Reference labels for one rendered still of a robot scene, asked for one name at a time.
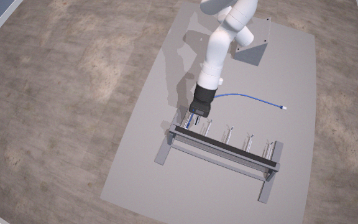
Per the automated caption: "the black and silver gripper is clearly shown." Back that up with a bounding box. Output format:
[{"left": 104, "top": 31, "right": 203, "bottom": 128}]
[{"left": 189, "top": 71, "right": 223, "bottom": 125}]

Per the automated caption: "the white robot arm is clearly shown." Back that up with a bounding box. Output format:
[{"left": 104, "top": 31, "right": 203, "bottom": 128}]
[{"left": 200, "top": 0, "right": 258, "bottom": 77}]

